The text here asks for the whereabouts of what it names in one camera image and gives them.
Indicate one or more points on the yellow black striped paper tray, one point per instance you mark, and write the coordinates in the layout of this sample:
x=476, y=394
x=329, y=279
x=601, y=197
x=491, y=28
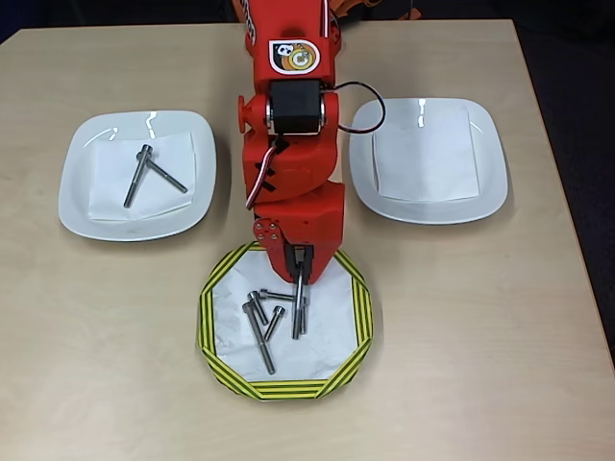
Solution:
x=205, y=317

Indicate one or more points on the white square ceramic plate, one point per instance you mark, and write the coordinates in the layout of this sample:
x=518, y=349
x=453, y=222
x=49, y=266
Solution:
x=77, y=158
x=490, y=158

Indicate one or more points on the white paper napkin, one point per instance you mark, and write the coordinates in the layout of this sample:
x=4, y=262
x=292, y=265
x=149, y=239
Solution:
x=427, y=153
x=163, y=201

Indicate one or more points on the red printed robot arm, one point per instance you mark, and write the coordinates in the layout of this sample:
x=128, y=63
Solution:
x=298, y=163

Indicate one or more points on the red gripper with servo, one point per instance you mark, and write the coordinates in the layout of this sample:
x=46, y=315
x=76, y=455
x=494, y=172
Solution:
x=311, y=226

